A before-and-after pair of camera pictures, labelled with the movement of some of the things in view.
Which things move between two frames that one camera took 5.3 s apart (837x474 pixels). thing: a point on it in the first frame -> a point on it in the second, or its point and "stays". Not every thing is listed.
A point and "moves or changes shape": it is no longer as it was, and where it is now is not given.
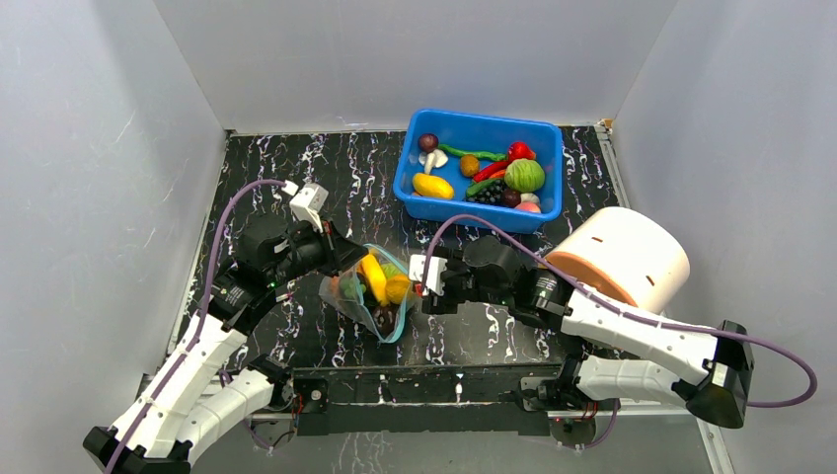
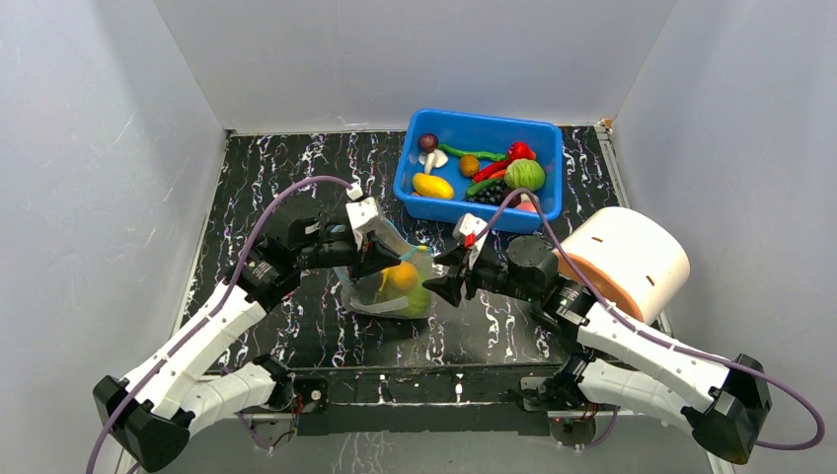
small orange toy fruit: [397, 287] moves or changes shape
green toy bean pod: [476, 187] stays
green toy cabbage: [390, 270] -> [418, 299]
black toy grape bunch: [491, 195] stays
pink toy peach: [532, 206] stays
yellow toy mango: [429, 185] stays
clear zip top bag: [377, 289] moves or changes shape
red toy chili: [487, 171] stays
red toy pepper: [520, 150] stays
